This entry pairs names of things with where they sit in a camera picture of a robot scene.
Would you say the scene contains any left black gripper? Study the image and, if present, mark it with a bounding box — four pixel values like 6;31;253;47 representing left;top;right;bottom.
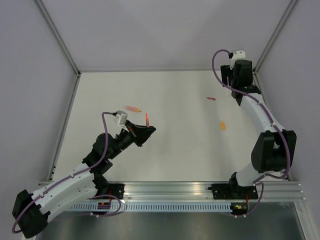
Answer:
108;120;156;160

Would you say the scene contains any orange grip clear pen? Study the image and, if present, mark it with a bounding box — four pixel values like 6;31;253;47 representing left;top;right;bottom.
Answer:
145;113;151;128

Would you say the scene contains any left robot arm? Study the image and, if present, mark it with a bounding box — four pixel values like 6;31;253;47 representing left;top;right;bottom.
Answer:
11;120;156;239

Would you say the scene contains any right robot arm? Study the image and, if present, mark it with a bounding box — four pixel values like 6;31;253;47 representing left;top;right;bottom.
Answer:
220;58;297;199

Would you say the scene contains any orange marker pen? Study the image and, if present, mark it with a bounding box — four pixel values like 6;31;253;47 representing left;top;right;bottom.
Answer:
125;105;141;113

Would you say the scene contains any orange marker cap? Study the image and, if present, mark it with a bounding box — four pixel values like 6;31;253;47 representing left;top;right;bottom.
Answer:
219;121;226;131

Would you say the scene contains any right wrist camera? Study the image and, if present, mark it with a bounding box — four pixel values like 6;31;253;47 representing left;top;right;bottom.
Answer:
228;49;247;69

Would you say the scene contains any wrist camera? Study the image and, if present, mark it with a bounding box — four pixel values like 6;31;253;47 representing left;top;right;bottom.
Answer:
113;110;128;128
228;49;247;69

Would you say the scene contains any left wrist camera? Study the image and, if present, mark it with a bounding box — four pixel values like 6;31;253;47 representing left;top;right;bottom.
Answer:
113;110;128;128

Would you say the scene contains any aluminium mounting rail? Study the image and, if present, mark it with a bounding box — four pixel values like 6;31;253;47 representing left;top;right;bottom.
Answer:
110;180;307;203

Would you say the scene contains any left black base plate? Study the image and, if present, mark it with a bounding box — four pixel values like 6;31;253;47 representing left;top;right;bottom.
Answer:
97;183;125;200

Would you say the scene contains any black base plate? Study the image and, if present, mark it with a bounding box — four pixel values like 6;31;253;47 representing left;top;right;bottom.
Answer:
207;183;259;200
97;183;125;200

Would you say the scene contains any white slotted cable duct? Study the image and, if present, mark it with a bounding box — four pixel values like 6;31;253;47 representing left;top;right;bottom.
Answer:
66;200;232;213

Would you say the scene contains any right aluminium frame post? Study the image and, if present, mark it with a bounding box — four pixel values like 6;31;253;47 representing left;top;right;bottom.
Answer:
253;0;300;75

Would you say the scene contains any aluminium frame post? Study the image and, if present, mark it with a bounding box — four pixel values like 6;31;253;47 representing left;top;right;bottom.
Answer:
253;0;300;75
33;0;81;78

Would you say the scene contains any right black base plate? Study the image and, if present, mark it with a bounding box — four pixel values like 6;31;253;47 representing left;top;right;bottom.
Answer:
207;183;259;200

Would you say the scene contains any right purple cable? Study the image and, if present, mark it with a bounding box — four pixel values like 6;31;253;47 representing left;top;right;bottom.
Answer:
211;49;293;221

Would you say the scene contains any left aluminium frame post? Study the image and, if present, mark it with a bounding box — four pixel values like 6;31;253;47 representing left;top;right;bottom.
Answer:
33;0;81;78

